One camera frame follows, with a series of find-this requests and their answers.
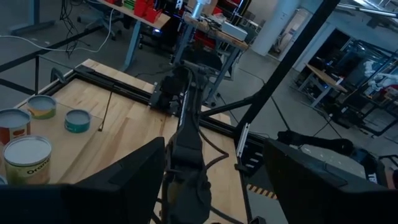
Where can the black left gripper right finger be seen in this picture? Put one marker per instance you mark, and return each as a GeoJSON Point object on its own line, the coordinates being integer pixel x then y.
{"type": "Point", "coordinates": [326, 202]}

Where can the small wooden table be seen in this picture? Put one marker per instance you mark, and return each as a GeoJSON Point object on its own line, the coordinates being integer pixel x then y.
{"type": "Point", "coordinates": [326, 77]}

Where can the silver cylinder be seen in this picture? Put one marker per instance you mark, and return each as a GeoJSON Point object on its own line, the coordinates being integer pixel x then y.
{"type": "Point", "coordinates": [199, 9]}

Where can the wooden workbench grey legs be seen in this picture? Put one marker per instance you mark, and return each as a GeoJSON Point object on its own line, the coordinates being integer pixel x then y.
{"type": "Point", "coordinates": [230, 39]}

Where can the silver frame bracket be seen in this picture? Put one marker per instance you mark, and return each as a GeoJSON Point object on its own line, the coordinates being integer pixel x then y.
{"type": "Point", "coordinates": [243, 140]}

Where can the black table rail frame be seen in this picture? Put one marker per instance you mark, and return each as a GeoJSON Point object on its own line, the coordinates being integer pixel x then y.
{"type": "Point", "coordinates": [118, 85]}

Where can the red white can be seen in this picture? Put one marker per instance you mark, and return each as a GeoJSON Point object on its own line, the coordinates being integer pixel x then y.
{"type": "Point", "coordinates": [14, 132]}

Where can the wooden workbench blue legs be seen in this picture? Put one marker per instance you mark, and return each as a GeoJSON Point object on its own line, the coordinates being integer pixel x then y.
{"type": "Point", "coordinates": [161, 21]}

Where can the black frame wooden shelf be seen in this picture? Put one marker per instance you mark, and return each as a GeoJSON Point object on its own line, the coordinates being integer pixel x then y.
{"type": "Point", "coordinates": [81, 149]}

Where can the yellow black hazard tape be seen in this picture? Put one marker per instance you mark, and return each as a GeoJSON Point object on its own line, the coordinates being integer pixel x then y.
{"type": "Point", "coordinates": [262, 192]}

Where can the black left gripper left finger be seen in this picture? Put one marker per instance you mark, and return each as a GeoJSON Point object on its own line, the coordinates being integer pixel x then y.
{"type": "Point", "coordinates": [93, 205]}

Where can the green sliced peaches can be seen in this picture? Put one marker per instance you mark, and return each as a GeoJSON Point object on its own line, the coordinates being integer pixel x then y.
{"type": "Point", "coordinates": [42, 113]}

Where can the white pillar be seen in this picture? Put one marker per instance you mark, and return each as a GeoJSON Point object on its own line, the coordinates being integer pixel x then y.
{"type": "Point", "coordinates": [273, 25]}

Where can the white box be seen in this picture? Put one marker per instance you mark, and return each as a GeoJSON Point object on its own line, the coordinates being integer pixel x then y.
{"type": "Point", "coordinates": [234, 30]}

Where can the black overhead rig frame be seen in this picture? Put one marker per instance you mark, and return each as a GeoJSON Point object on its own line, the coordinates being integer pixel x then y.
{"type": "Point", "coordinates": [289, 59]}

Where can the small teal can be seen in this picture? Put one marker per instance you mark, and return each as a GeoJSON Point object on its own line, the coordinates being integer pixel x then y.
{"type": "Point", "coordinates": [77, 126]}

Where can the pale green oranges can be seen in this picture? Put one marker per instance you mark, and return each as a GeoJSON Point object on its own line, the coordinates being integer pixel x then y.
{"type": "Point", "coordinates": [28, 168]}

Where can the red storage bin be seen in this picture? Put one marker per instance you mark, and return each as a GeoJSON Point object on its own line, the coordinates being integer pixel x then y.
{"type": "Point", "coordinates": [146, 7]}

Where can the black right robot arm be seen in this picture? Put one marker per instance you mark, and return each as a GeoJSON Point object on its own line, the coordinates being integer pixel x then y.
{"type": "Point", "coordinates": [186, 118]}

